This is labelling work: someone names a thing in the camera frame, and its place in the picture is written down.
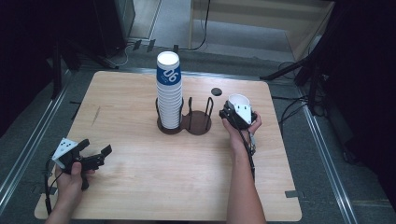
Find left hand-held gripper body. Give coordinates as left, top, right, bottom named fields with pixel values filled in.
left=51, top=137, right=106, bottom=191

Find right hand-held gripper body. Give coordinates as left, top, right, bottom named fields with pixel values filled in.
left=219, top=105, right=259, bottom=130

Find dark brown cup holder rack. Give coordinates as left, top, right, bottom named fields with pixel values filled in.
left=154, top=96, right=215, bottom=136

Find stack of paper cups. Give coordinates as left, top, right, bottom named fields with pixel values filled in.
left=155, top=50, right=184, bottom=131

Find person's right hand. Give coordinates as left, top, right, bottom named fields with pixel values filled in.
left=222, top=112, right=262, bottom=153

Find person's left hand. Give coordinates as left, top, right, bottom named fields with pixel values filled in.
left=55, top=161, right=96, bottom=203

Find black stand with legs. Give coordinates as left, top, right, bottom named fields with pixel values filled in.
left=260, top=46, right=334, bottom=116
left=49, top=38, right=120, bottom=101

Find dark tape piece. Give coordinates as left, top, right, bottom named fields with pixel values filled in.
left=284, top=189, right=308, bottom=200

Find black cabinet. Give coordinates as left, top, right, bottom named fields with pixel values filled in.
left=92, top=0, right=136, bottom=58

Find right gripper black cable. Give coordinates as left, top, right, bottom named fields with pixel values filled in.
left=236, top=124, right=258, bottom=182

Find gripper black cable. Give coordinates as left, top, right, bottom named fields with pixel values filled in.
left=236, top=124, right=258, bottom=182
left=42, top=157, right=64, bottom=217

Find metal floor rail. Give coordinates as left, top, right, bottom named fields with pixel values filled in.
left=298, top=90, right=359, bottom=224
left=0, top=70, right=73, bottom=216

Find black floor cables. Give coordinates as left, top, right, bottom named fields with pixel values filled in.
left=271, top=60, right=328, bottom=125

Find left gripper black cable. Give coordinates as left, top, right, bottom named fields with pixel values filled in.
left=42, top=157, right=64, bottom=217

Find black hanging cable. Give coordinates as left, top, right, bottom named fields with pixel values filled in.
left=177, top=0, right=212, bottom=52

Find white floor cable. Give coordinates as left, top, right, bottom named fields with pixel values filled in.
left=114, top=42, right=138, bottom=68

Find light wooden frame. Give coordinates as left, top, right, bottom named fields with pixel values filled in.
left=188, top=0, right=336, bottom=62

